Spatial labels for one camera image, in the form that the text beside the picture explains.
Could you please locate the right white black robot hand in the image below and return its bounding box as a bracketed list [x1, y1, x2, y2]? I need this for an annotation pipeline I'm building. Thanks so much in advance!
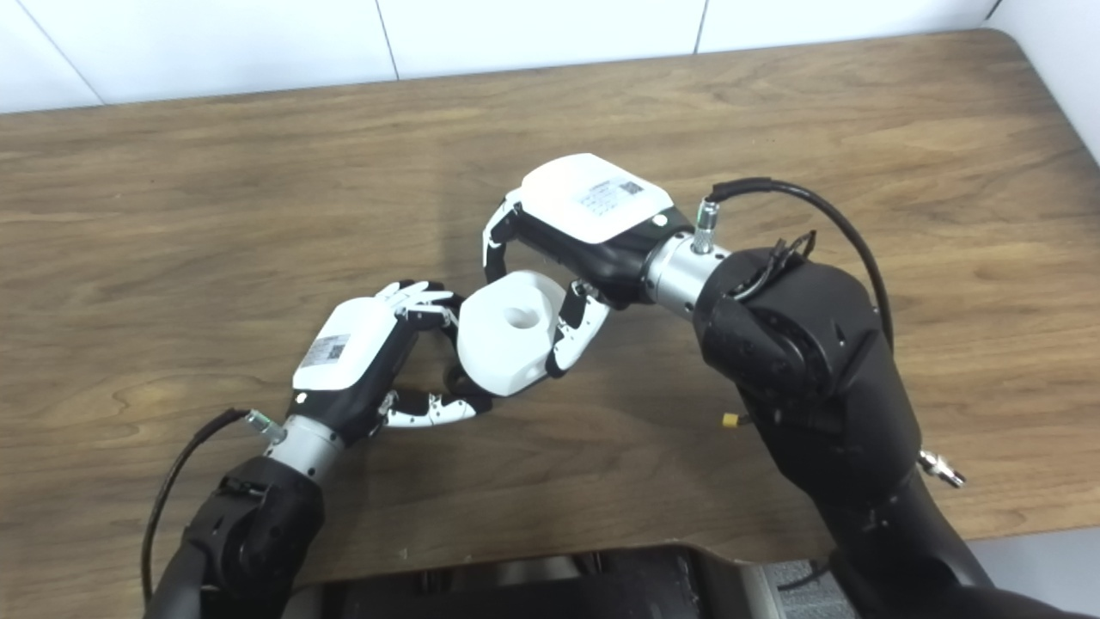
[482, 153, 695, 379]

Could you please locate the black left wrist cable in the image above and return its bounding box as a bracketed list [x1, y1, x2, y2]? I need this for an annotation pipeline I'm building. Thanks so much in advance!
[140, 408, 286, 604]

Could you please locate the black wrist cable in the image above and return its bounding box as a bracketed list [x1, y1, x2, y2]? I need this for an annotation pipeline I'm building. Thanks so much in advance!
[140, 408, 286, 604]
[694, 177, 895, 353]

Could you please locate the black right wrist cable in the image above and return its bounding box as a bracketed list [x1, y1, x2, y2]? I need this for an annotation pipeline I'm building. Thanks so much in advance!
[694, 177, 895, 353]

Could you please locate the black robot torso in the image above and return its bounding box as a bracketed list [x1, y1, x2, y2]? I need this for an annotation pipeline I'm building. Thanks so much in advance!
[284, 542, 860, 619]

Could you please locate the black flanged holder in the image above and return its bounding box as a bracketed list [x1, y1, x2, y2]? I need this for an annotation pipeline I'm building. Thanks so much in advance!
[443, 292, 496, 415]

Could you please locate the round white piece with hole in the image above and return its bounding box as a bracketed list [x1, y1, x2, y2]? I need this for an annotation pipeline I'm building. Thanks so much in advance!
[456, 270, 568, 398]

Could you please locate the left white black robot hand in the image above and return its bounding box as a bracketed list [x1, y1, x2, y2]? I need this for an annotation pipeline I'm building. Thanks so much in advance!
[292, 280, 495, 445]

